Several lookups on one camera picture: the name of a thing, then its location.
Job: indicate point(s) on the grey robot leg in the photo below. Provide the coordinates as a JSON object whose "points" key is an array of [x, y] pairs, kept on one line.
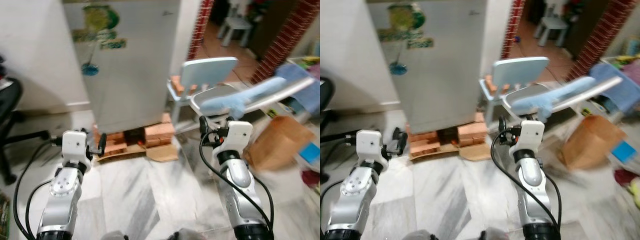
{"points": [[185, 235], [492, 235], [420, 236]]}

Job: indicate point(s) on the brown paper bag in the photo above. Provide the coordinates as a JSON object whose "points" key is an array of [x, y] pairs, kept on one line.
{"points": [[277, 142], [592, 142]]}

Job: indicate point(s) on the light blue cloth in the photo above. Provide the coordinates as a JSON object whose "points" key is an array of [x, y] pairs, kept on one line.
{"points": [[235, 100], [545, 102]]}

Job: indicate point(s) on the silver grey fridge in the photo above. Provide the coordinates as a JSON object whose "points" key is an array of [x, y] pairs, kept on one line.
{"points": [[135, 75], [445, 75]]}

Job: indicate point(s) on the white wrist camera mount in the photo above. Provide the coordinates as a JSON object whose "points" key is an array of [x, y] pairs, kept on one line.
{"points": [[237, 135], [371, 146], [531, 135], [75, 145]]}

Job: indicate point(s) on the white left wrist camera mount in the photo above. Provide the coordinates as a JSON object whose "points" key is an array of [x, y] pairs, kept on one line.
{"points": [[75, 145], [371, 146]]}

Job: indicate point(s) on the green patterned item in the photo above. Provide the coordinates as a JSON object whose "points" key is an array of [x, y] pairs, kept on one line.
{"points": [[4, 215]]}

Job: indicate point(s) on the blue towel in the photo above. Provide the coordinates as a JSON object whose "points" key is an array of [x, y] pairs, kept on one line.
{"points": [[620, 85], [307, 97]]}

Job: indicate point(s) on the red brick stack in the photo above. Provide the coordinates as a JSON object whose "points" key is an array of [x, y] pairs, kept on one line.
{"points": [[470, 132], [114, 141], [425, 141], [159, 134]]}

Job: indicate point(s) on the yellow green soft item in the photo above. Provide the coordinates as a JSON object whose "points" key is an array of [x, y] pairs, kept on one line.
{"points": [[636, 194]]}

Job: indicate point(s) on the grey right robot leg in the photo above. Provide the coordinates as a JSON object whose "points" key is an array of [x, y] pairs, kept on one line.
{"points": [[492, 235], [185, 235]]}

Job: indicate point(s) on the round green yellow fridge sticker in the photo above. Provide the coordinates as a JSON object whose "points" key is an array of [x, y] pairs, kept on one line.
{"points": [[100, 17], [406, 17]]}

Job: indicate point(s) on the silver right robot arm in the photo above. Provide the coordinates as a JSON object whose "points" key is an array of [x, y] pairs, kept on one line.
{"points": [[240, 185], [532, 185]]}

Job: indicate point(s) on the wide green lettered fridge sticker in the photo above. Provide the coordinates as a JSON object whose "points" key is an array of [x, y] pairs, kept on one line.
{"points": [[92, 36], [398, 35]]}

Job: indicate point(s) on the light blue plastic chair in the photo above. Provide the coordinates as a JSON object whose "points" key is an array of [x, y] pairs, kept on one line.
{"points": [[520, 71], [207, 71]]}

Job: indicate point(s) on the narrow red brick pillar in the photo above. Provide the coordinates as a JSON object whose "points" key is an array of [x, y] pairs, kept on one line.
{"points": [[200, 30], [512, 27]]}

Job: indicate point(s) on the white plastic chair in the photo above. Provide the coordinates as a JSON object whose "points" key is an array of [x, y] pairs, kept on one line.
{"points": [[236, 26], [552, 25]]}

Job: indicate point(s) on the black office chair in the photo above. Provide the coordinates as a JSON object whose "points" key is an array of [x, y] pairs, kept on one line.
{"points": [[9, 107]]}

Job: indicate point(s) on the bright blue box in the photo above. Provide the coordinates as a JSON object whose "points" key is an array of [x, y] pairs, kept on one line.
{"points": [[625, 151], [311, 152]]}

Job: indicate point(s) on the dark red cloth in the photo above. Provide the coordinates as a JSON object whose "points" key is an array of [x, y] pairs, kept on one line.
{"points": [[311, 178], [627, 177]]}

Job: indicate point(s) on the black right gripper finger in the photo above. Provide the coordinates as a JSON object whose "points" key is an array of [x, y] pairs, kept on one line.
{"points": [[502, 125], [204, 125]]}

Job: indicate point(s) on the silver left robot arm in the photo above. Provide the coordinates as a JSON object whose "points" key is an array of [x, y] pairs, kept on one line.
{"points": [[62, 192], [352, 197]]}

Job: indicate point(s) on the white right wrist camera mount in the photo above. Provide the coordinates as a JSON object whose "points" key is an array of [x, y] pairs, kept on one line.
{"points": [[531, 135], [237, 135]]}

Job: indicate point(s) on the grey left robot leg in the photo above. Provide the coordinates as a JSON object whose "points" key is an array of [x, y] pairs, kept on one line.
{"points": [[420, 236]]}

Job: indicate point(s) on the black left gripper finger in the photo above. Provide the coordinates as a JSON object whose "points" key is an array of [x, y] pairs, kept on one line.
{"points": [[102, 141], [400, 139]]}

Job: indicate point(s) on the round blue fridge magnet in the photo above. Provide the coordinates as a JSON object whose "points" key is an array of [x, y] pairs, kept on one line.
{"points": [[398, 69], [91, 69]]}

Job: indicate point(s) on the small green fridge sticker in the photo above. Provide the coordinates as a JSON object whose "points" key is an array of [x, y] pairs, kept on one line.
{"points": [[420, 43], [113, 44]]}

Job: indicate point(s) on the wide red brick pillar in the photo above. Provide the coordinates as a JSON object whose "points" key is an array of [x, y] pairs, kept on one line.
{"points": [[287, 35], [597, 35]]}

